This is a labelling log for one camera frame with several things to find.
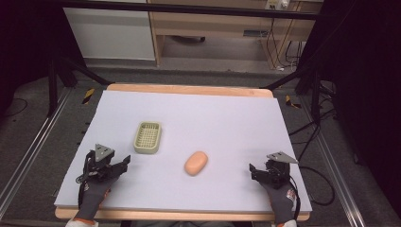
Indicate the black stand leg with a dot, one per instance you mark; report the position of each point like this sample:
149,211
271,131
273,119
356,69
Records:
53,85
310,85

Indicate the person's right hand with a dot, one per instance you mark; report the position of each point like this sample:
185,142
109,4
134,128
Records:
282,201

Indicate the green soap dish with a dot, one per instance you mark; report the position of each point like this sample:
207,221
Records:
147,137

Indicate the black frame bar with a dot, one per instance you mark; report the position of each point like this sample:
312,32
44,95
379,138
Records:
189,8

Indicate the wooden desk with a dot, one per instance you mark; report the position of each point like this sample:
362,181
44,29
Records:
214,26

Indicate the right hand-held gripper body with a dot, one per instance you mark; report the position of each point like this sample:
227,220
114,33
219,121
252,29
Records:
277,170

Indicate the white table mat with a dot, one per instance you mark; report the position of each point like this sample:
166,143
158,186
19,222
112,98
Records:
201,126

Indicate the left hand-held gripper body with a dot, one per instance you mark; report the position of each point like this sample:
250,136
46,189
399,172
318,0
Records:
101,162

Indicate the orange soap bar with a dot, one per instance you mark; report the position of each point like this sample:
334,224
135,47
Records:
196,163

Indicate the black curtain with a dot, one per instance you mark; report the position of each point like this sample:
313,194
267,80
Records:
365,94
28,41

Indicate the person's left hand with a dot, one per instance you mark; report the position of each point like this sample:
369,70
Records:
94,197

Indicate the white power strip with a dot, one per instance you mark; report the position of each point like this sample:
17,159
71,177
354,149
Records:
277,3

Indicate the white cabinet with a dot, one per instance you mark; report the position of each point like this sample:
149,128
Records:
110,34

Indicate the metal floor rail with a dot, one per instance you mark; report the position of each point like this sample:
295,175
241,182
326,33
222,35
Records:
335,176
30,151

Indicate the wooden table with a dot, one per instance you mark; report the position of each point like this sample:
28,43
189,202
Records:
189,89

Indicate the black yellow floor tape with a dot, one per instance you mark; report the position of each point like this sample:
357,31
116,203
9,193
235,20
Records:
88,96
292,102

